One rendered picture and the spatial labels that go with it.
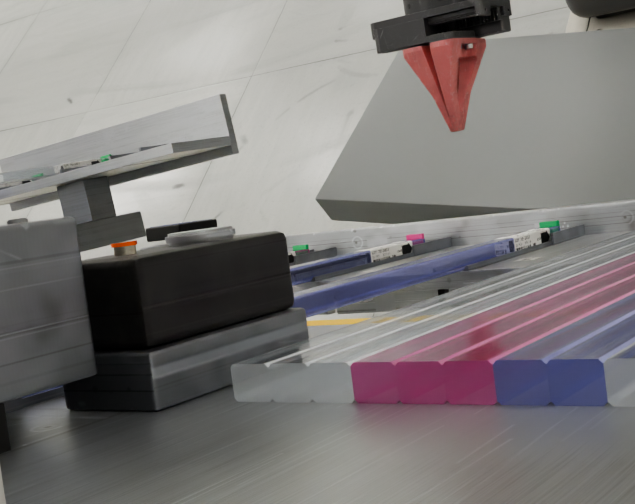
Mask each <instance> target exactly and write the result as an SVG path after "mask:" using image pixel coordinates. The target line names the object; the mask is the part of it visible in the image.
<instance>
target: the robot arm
mask: <svg viewBox="0 0 635 504"><path fill-rule="evenodd" d="M403 5H404V12H405V15H404V16H400V17H395V18H391V19H387V20H383V21H379V22H375V23H371V24H370V27H371V33H372V39H373V40H375V42H376V49H377V54H384V53H391V52H395V51H400V50H403V56H404V59H405V60H406V62H407V63H408V64H409V66H410V67H411V68H412V70H413V71H414V72H415V74H416V75H417V76H418V78H419V79H420V81H421V82H422V83H423V85H424V86H425V87H426V89H427V90H428V91H429V93H430V94H431V95H432V97H433V99H434V100H435V102H436V104H437V106H438V108H439V110H440V112H441V114H442V116H443V118H444V120H445V122H446V123H447V125H448V127H449V129H450V131H451V132H455V131H461V130H464V129H465V123H466V118H467V112H468V106H469V100H470V94H471V90H472V87H473V84H474V81H475V78H476V75H477V72H478V69H479V66H480V63H481V60H482V57H483V54H484V51H485V48H486V40H485V38H482V37H486V36H491V35H495V34H500V33H505V32H509V31H511V25H510V18H509V16H511V15H512V12H511V5H510V0H403Z"/></svg>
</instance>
